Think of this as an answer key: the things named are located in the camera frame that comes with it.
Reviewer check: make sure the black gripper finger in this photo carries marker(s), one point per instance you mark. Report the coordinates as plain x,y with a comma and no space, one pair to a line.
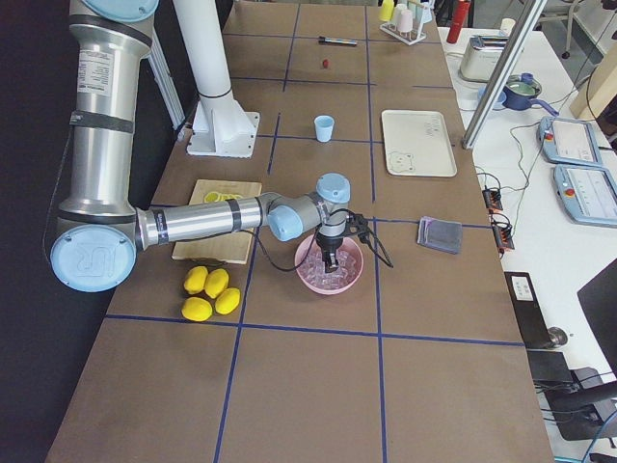
335,260
328,262

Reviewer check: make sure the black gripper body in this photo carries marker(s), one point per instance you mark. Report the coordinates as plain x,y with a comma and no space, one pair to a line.
330,241

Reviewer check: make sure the steel muddler black tip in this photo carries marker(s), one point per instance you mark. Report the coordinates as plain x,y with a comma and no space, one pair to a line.
337,41

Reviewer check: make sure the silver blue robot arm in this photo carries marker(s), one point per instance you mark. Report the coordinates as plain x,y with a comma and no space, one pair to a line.
99,232

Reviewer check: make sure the pink bowl of ice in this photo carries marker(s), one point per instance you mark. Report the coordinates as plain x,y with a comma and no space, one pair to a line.
311,268

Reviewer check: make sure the light blue cup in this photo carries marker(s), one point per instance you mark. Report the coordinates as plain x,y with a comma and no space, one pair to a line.
324,128

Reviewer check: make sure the pink cup on rack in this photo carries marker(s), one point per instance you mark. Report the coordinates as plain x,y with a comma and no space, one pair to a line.
403,21

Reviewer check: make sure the yellow cup on rack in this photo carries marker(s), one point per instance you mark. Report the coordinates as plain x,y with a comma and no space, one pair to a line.
386,10

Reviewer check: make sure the bamboo cutting board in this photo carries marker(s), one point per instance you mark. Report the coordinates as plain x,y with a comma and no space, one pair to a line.
230,248

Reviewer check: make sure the yellow lemon near right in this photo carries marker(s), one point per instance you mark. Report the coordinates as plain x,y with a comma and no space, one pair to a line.
228,301

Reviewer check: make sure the yellow lemon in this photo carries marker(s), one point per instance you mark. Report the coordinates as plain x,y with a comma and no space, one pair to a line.
216,282
228,301
196,309
195,279

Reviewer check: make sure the yellow lemon far right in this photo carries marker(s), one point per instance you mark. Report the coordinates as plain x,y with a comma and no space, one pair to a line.
216,282

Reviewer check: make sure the grey folded cloth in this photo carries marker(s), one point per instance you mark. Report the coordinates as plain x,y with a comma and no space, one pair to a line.
437,234

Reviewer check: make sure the lemon slices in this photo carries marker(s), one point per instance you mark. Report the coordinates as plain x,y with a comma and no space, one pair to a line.
215,197

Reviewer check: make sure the cream bear tray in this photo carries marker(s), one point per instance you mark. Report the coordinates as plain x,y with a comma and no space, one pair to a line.
417,144

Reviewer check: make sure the yellow lemon far left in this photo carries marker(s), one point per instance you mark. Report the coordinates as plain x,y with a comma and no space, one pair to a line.
195,279

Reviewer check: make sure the yellow lemon near left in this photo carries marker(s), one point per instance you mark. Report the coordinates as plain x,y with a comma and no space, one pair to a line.
196,309

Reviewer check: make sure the white toaster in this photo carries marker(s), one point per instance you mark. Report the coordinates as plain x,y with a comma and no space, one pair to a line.
480,57

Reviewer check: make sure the blue pot with lid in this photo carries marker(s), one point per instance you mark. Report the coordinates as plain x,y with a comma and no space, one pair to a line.
523,91

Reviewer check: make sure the upper teach pendant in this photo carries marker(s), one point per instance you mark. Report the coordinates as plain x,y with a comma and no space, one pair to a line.
565,141

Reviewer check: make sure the teach pendant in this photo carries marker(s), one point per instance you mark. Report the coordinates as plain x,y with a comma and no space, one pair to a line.
588,194
565,141

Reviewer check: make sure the lower teach pendant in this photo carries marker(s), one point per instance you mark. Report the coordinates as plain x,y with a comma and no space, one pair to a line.
588,194

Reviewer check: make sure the red bottle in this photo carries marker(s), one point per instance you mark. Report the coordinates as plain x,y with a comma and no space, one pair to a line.
458,20

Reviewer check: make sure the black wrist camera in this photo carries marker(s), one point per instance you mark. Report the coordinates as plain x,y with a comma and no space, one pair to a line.
357,225

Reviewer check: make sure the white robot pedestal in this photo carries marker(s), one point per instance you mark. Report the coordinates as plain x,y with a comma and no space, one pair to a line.
221,127

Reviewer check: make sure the aluminium frame post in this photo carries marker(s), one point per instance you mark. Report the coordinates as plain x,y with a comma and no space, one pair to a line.
505,64

